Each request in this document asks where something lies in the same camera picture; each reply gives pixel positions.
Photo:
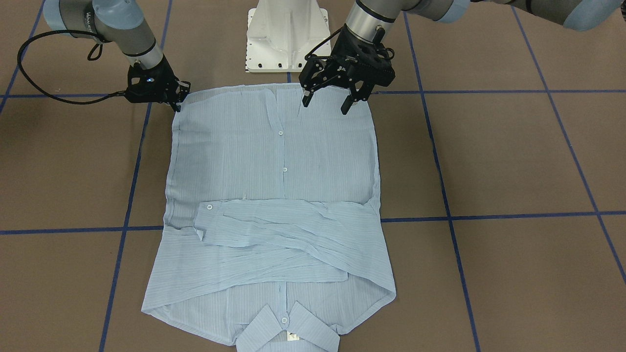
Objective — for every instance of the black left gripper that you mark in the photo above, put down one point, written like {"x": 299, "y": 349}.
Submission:
{"x": 342, "y": 46}

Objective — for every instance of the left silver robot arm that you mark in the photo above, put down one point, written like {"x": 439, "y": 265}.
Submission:
{"x": 578, "y": 15}

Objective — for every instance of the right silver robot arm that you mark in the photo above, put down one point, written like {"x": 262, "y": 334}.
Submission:
{"x": 120, "y": 22}

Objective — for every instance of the white central column mount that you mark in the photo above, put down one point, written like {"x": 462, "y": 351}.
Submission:
{"x": 281, "y": 32}

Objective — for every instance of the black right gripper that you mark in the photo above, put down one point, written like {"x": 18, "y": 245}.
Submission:
{"x": 165, "y": 74}

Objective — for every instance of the light blue button-up shirt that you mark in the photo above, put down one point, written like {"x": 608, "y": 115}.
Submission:
{"x": 272, "y": 238}

